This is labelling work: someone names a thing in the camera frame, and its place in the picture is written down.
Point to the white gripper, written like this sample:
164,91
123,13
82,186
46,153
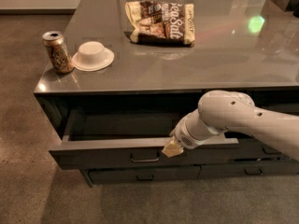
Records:
183,136

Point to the grey drawer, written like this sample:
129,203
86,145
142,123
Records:
252,168
130,139
253,150
103,176

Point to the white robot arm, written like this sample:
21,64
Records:
219,112

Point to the dark grey drawer cabinet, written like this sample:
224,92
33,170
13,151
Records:
240,45

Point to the white upside-down plastic bowl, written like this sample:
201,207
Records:
92,56

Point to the brown sea salt chip bag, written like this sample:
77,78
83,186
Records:
159,20

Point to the gold soda can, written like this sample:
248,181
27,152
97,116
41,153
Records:
56,47

